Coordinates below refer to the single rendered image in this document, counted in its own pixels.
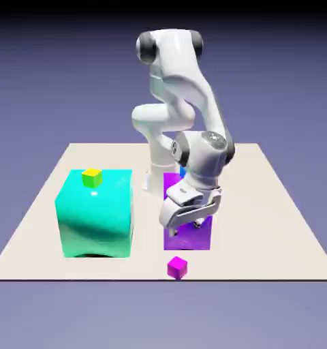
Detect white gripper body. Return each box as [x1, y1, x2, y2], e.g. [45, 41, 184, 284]
[159, 187, 223, 230]

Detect small magenta cube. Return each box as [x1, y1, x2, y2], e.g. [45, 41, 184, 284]
[166, 255, 189, 281]

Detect small yellow cube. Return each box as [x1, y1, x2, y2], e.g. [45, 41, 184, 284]
[81, 167, 104, 189]

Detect large purple box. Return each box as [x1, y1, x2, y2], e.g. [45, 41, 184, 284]
[163, 172, 214, 251]

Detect large teal box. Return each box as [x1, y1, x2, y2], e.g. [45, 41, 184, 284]
[54, 168, 135, 259]

